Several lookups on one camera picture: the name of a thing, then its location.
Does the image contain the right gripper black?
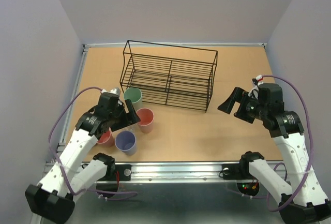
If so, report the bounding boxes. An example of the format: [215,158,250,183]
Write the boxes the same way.
[217,86,268,123]

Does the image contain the pink plastic cup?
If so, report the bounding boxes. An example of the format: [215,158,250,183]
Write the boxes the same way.
[137,108,154,133]

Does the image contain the green plastic cup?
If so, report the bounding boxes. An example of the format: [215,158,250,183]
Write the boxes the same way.
[124,87,143,111]

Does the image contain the black wire dish rack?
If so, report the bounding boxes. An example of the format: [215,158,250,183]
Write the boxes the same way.
[119,40,218,111]

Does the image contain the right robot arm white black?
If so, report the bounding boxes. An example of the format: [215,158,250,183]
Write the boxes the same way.
[218,83,330,223]

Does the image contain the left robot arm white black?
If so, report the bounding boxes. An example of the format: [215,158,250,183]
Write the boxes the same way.
[25,87,140,223]

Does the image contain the clear glass cup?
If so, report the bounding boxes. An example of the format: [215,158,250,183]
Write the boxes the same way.
[124,127,136,133]

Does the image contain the purple plastic cup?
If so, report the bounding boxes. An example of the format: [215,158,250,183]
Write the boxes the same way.
[115,131,137,156]

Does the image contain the red plastic cup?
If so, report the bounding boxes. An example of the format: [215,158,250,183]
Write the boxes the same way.
[97,128,115,147]

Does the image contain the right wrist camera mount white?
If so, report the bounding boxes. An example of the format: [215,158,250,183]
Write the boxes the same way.
[248,75,263,99]

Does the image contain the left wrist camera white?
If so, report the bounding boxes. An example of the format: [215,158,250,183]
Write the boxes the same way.
[101,87,121,97]

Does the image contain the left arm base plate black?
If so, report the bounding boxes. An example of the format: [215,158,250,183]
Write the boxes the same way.
[98,163,132,181]

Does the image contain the aluminium back rail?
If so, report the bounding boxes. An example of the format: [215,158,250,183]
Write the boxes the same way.
[83,40,266,48]

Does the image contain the aluminium front rail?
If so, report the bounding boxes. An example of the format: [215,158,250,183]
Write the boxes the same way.
[41,159,318,184]

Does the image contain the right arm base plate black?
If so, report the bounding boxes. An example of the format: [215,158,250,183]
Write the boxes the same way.
[219,160,261,180]

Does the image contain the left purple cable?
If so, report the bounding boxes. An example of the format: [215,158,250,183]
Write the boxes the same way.
[48,86,139,201]

